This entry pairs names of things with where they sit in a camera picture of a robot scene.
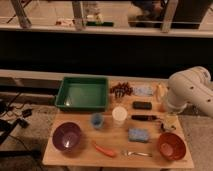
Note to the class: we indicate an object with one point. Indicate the small blue cup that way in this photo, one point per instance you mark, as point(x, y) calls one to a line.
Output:
point(97, 120)

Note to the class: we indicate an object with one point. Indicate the white paper cup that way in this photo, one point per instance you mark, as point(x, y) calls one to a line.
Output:
point(119, 115)

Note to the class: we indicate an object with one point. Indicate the orange carrot toy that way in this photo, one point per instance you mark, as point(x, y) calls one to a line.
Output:
point(104, 151)

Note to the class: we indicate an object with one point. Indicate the black eraser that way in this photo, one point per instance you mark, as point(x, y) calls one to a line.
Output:
point(142, 105)

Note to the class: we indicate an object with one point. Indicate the red-brown bowl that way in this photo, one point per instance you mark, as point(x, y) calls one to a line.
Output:
point(171, 146)

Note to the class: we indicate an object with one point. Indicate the orange fruit toy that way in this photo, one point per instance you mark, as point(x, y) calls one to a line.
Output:
point(160, 93)

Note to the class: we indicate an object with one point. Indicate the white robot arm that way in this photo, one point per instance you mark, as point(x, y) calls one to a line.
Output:
point(189, 86)

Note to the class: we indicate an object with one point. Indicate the blue sponge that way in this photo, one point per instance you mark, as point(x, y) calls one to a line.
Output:
point(138, 135)

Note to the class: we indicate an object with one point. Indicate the silver fork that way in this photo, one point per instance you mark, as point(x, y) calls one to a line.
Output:
point(128, 153)

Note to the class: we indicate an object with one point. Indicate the green plastic tray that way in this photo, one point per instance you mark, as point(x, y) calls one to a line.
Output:
point(83, 94)

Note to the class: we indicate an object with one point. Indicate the clear plastic bag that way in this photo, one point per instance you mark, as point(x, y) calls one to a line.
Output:
point(143, 90)

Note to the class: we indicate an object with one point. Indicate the purple bowl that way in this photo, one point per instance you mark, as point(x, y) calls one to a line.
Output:
point(67, 136)

